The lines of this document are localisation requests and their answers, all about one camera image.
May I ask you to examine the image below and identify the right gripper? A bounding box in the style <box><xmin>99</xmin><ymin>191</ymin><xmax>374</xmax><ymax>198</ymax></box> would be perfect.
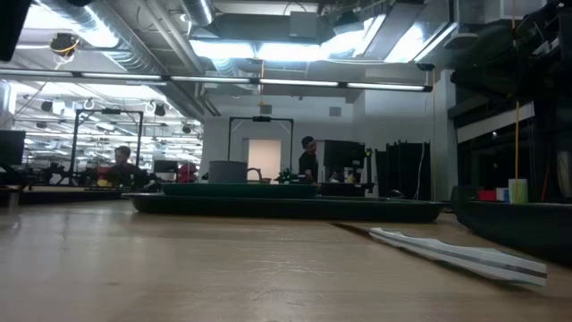
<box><xmin>450</xmin><ymin>26</ymin><xmax>544</xmax><ymax>104</ymax></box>

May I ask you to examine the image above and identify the black cloth napkin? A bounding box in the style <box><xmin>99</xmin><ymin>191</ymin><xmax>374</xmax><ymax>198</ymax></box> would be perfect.
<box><xmin>450</xmin><ymin>199</ymin><xmax>572</xmax><ymax>266</ymax></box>

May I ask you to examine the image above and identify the knife with striped handle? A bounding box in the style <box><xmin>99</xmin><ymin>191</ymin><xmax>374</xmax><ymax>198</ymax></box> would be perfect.
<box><xmin>332</xmin><ymin>222</ymin><xmax>549</xmax><ymax>288</ymax></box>

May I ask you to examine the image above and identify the grey blue mug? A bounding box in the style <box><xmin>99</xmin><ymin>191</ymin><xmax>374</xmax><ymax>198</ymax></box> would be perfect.
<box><xmin>207</xmin><ymin>160</ymin><xmax>265</xmax><ymax>184</ymax></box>

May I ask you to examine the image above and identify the dark green plastic tray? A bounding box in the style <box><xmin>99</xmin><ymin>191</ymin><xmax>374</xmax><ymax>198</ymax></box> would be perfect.
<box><xmin>122</xmin><ymin>191</ymin><xmax>448</xmax><ymax>224</ymax></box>

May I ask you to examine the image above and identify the black curtain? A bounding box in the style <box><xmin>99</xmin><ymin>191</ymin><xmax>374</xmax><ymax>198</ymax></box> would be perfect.
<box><xmin>374</xmin><ymin>140</ymin><xmax>433</xmax><ymax>201</ymax></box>

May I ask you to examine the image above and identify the white green cup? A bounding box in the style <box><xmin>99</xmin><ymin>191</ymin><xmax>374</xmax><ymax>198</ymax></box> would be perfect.
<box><xmin>508</xmin><ymin>178</ymin><xmax>530</xmax><ymax>206</ymax></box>

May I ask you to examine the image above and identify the black monitor on desk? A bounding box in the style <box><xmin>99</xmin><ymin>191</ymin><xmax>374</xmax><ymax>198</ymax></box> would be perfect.
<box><xmin>322</xmin><ymin>139</ymin><xmax>367</xmax><ymax>171</ymax></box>

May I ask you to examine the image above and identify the dark desk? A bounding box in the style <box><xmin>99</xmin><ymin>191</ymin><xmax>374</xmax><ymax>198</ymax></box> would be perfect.
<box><xmin>317</xmin><ymin>181</ymin><xmax>376</xmax><ymax>198</ymax></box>

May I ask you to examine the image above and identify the grey ceiling box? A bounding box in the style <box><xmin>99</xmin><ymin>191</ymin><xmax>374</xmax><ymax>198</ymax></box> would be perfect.
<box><xmin>288</xmin><ymin>11</ymin><xmax>320</xmax><ymax>39</ymax></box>

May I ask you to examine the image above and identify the standing person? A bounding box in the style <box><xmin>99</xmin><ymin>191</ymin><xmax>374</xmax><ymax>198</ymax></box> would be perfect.
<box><xmin>298</xmin><ymin>135</ymin><xmax>320</xmax><ymax>184</ymax></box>

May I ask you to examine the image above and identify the LED light bar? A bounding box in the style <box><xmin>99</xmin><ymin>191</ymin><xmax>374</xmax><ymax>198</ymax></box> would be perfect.
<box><xmin>0</xmin><ymin>69</ymin><xmax>433</xmax><ymax>93</ymax></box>

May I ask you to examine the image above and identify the red chair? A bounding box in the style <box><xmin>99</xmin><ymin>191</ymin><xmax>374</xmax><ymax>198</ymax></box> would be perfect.
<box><xmin>177</xmin><ymin>162</ymin><xmax>198</xmax><ymax>183</ymax></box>

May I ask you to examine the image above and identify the seated person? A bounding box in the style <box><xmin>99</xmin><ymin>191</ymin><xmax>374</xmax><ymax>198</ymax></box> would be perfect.
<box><xmin>105</xmin><ymin>145</ymin><xmax>147</xmax><ymax>189</ymax></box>

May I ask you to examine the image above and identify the yellow extension cable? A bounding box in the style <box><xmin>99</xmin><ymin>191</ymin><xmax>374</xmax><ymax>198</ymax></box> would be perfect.
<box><xmin>510</xmin><ymin>0</ymin><xmax>523</xmax><ymax>205</ymax></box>

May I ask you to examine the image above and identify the black rig frame with camera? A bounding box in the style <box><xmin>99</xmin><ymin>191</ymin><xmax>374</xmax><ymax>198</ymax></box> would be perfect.
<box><xmin>227</xmin><ymin>115</ymin><xmax>295</xmax><ymax>175</ymax></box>

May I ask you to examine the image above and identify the round silver duct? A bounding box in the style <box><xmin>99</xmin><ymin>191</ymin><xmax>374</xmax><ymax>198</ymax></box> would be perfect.
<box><xmin>181</xmin><ymin>0</ymin><xmax>216</xmax><ymax>27</ymax></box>

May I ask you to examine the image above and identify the large silver ventilation duct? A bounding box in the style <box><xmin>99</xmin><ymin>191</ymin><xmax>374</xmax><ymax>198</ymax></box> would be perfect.
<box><xmin>35</xmin><ymin>0</ymin><xmax>211</xmax><ymax>120</ymax></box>

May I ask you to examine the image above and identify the wide black rig frame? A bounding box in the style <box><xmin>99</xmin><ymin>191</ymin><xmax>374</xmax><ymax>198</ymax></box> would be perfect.
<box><xmin>71</xmin><ymin>108</ymin><xmax>145</xmax><ymax>187</ymax></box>

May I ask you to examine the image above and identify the black aluminium table frame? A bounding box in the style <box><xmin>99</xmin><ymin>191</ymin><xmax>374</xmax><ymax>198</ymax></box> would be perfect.
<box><xmin>0</xmin><ymin>185</ymin><xmax>133</xmax><ymax>208</ymax></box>

